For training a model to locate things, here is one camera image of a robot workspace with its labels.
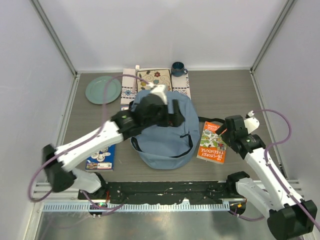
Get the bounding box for blue student backpack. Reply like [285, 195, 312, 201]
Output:
[128, 89, 226, 171]

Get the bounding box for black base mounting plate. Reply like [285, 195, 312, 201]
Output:
[77, 180, 238, 205]

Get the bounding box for dark blue mug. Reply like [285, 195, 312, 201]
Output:
[171, 62, 188, 78]

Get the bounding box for white fork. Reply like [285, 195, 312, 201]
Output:
[133, 64, 141, 93]

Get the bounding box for green round plate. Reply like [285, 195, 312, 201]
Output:
[85, 76, 122, 105]

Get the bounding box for orange treehouse book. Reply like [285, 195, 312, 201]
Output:
[196, 121, 227, 165]

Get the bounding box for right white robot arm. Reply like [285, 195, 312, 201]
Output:
[216, 112, 319, 240]

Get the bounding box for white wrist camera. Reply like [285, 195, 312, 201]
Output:
[244, 110, 260, 134]
[146, 84, 168, 106]

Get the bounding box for purple cable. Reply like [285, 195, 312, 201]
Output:
[252, 108, 320, 231]
[27, 74, 151, 203]

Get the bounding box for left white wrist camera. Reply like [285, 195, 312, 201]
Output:
[146, 84, 168, 106]

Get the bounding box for blue book with plates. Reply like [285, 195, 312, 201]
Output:
[85, 144, 116, 171]

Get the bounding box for square floral plate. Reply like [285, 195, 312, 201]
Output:
[136, 69, 172, 91]

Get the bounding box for white patterned placemat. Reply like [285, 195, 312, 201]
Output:
[120, 68, 191, 105]

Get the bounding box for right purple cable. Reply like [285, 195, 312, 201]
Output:
[252, 108, 320, 231]

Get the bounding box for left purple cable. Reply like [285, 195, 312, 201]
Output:
[27, 74, 151, 203]

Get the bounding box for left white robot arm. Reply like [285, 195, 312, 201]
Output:
[42, 93, 185, 200]

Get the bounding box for small blue book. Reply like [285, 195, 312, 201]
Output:
[121, 105, 130, 111]

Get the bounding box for slotted cable duct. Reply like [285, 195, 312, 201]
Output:
[42, 200, 230, 213]

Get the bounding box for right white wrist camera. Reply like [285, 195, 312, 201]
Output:
[244, 110, 260, 134]

